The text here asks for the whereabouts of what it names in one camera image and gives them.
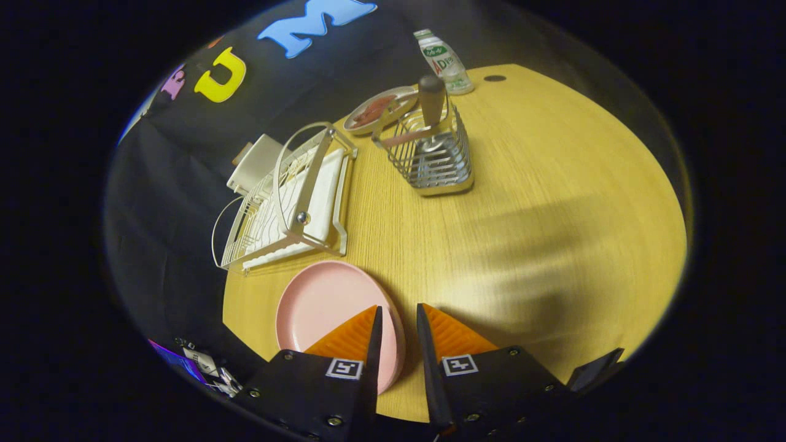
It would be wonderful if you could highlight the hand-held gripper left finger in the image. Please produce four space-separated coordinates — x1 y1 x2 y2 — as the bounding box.
232 305 384 442

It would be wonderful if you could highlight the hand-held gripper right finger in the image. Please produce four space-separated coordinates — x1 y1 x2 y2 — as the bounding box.
416 303 569 438

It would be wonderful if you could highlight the pink plate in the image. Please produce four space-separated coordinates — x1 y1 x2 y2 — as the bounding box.
276 260 407 395

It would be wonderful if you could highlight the white wire dish rack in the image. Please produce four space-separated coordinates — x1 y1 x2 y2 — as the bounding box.
211 121 359 274

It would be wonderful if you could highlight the metal wire basket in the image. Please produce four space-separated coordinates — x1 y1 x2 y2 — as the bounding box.
371 98 475 196

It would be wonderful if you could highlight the wooden handled spoon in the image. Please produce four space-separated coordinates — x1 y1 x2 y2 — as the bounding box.
418 74 448 153

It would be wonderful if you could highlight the beige plate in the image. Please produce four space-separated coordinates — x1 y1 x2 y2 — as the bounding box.
342 85 420 136

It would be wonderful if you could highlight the white printed tag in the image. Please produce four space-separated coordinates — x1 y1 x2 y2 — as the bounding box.
181 344 244 394

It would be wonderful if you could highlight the white toaster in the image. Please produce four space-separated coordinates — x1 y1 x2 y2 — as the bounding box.
227 133 293 195

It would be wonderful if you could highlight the black backdrop cloth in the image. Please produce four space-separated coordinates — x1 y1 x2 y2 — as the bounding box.
104 0 615 394

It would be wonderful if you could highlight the white green drink bottle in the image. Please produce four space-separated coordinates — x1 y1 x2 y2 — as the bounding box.
413 28 475 96

